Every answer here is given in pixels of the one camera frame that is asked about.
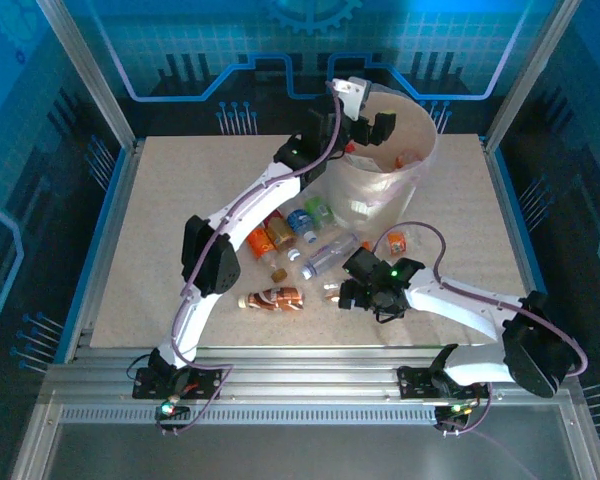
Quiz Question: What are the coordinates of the crushed bottle orange wrapper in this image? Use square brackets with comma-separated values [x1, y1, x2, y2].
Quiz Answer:
[394, 149, 425, 170]

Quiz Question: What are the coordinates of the large clear water bottle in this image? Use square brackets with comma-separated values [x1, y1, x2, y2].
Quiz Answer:
[299, 231, 362, 281]

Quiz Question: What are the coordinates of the crushed clear bottle orange label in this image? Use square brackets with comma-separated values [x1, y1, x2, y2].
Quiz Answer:
[383, 228, 425, 258]

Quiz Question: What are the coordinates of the brown milk tea bottle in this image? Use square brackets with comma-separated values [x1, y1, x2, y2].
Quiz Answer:
[236, 285, 308, 315]

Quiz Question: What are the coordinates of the clear bottle green label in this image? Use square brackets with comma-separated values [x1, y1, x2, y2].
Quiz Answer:
[303, 195, 337, 232]

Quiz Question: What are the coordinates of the bottle red gold label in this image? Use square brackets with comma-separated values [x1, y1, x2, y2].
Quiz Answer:
[263, 212, 297, 253]

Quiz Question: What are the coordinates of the orange juice bottle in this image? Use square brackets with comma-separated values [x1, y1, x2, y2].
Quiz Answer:
[245, 227, 290, 284]

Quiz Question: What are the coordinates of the white ribbed bin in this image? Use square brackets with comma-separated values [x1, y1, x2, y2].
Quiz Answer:
[313, 82, 439, 234]

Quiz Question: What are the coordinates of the aluminium front beam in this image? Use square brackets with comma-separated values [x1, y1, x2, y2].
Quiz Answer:
[39, 344, 581, 406]

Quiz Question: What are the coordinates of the small lit circuit board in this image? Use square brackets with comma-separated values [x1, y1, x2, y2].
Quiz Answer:
[157, 399, 191, 421]
[434, 399, 481, 424]

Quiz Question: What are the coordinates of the grey metal panel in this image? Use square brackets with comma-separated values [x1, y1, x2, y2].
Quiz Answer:
[44, 422, 576, 480]

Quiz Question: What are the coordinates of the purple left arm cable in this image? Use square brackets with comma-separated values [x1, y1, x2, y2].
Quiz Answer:
[169, 82, 344, 374]

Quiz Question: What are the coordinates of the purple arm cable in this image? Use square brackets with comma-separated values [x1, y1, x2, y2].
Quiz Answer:
[371, 221, 590, 379]
[169, 82, 344, 374]

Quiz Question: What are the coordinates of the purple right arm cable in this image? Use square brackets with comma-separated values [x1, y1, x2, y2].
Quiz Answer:
[371, 221, 590, 379]

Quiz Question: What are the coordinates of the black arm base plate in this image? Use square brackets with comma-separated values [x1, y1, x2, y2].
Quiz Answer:
[397, 364, 481, 401]
[132, 367, 224, 401]

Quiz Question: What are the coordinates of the slotted grey cable duct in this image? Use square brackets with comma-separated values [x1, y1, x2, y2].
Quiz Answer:
[59, 405, 444, 425]

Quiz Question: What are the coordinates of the blue edged aluminium side rail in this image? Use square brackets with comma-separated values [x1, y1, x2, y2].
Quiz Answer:
[479, 134, 556, 311]
[57, 139, 146, 364]

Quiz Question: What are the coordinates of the aluminium frame post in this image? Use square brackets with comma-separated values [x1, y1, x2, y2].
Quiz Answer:
[482, 0, 584, 151]
[34, 0, 144, 151]

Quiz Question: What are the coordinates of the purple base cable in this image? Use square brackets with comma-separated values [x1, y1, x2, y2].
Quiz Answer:
[154, 367, 236, 436]
[437, 382, 494, 439]

